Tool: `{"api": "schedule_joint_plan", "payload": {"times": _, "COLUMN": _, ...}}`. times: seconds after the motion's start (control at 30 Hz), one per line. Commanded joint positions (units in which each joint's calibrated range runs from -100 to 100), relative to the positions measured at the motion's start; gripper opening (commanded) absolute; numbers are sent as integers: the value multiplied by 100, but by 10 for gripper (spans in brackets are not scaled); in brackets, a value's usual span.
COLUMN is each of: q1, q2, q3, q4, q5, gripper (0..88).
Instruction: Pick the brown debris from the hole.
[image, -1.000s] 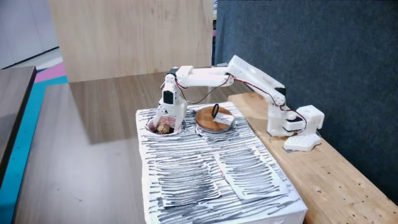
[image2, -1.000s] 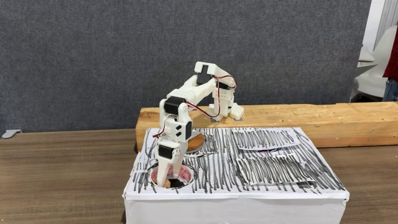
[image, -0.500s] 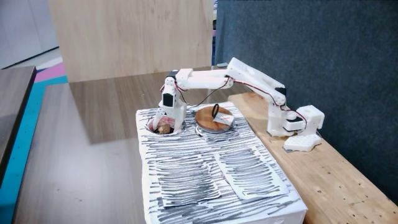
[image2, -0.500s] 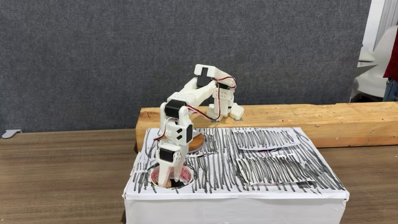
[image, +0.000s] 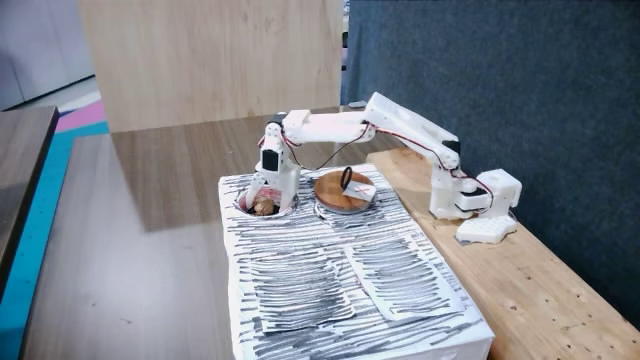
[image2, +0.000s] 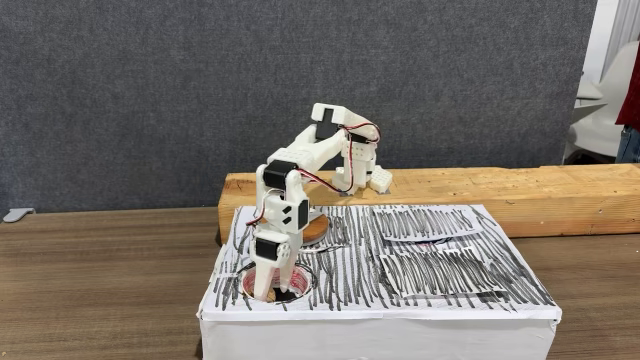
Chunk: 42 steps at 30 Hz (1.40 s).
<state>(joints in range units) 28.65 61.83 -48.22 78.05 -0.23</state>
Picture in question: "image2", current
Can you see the white box with black stripes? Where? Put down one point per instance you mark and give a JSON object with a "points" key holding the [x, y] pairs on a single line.
{"points": [[350, 285]]}

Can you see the person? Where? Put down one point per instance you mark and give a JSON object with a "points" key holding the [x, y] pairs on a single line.
{"points": [[631, 100]]}

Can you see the grey partition foot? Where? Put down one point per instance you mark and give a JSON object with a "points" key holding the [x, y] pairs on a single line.
{"points": [[17, 215]]}

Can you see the round wooden lid black loop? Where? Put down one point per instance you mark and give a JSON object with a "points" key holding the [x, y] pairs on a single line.
{"points": [[318, 230]]}

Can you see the long wooden beam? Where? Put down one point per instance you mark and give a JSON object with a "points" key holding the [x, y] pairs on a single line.
{"points": [[550, 200]]}

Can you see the brown debris ball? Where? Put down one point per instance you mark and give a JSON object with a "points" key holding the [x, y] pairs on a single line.
{"points": [[271, 296]]}

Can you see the black striped paper sheet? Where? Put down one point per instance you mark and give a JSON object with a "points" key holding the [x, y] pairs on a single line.
{"points": [[440, 272], [425, 222]]}

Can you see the red-lined white cup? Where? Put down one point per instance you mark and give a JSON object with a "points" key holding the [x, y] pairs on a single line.
{"points": [[301, 280]]}

